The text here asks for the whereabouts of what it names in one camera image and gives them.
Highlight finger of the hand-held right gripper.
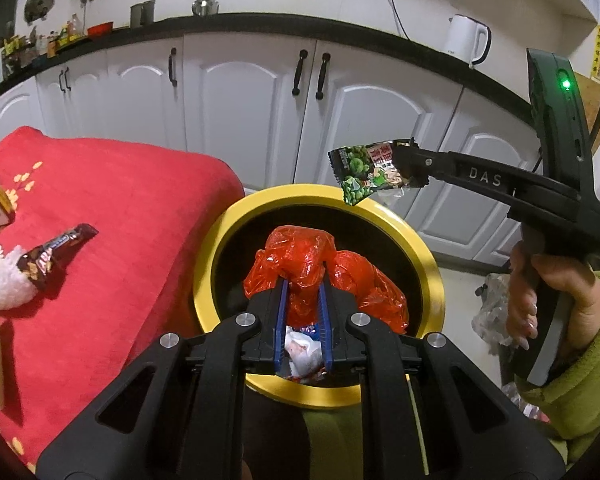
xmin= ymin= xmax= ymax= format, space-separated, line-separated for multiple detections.
xmin=392 ymin=141 xmax=520 ymax=196

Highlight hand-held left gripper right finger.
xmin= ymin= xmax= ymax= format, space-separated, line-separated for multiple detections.
xmin=317 ymin=280 xmax=566 ymax=480

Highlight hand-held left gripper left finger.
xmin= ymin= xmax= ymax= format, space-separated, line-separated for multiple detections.
xmin=35 ymin=280 xmax=291 ymax=480

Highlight red plastic bag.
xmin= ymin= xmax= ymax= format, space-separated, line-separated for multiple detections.
xmin=243 ymin=226 xmax=410 ymax=333

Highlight yellow trash bin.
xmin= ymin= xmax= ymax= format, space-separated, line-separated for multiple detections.
xmin=193 ymin=184 xmax=447 ymax=480

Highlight green snack packet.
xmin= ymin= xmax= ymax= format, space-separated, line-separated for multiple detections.
xmin=327 ymin=138 xmax=428 ymax=207

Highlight person's right forearm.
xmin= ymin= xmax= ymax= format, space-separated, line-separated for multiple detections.
xmin=517 ymin=270 xmax=600 ymax=466

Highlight person's right hand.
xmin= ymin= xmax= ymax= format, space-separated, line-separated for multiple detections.
xmin=505 ymin=242 xmax=600 ymax=352

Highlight clear crumpled plastic bag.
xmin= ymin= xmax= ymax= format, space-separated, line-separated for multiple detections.
xmin=472 ymin=274 xmax=515 ymax=347

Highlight white electric kettle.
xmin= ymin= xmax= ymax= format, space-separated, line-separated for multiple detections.
xmin=447 ymin=14 xmax=492 ymax=69

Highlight red floral blanket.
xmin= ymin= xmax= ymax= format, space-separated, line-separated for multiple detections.
xmin=0 ymin=126 xmax=246 ymax=480

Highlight white lower cabinets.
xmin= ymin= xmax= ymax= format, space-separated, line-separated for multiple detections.
xmin=0 ymin=30 xmax=561 ymax=281

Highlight black countertop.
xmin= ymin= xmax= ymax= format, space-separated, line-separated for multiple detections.
xmin=0 ymin=11 xmax=536 ymax=121

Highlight brown chocolate wrapper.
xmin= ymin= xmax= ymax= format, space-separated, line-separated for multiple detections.
xmin=17 ymin=223 xmax=100 ymax=291

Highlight small white plastic bag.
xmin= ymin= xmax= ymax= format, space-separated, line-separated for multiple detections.
xmin=0 ymin=242 xmax=37 ymax=309

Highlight metal canister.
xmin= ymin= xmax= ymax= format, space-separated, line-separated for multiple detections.
xmin=130 ymin=0 xmax=157 ymax=28

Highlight row of condiment bottles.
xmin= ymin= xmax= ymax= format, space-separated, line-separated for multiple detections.
xmin=0 ymin=14 xmax=87 ymax=72

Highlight hanging steel pot lid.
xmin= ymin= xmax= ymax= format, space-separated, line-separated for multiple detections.
xmin=24 ymin=0 xmax=56 ymax=24

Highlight black power cable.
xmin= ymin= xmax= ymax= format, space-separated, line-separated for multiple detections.
xmin=377 ymin=0 xmax=411 ymax=41

